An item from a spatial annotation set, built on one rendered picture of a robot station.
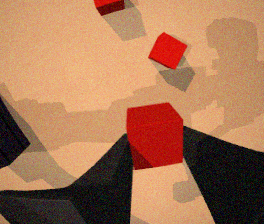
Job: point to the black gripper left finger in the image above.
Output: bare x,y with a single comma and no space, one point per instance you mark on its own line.
103,195

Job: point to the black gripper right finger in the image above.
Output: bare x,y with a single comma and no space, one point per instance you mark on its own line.
230,177

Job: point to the red cube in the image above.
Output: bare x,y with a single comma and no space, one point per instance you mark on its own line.
156,136
105,7
167,50

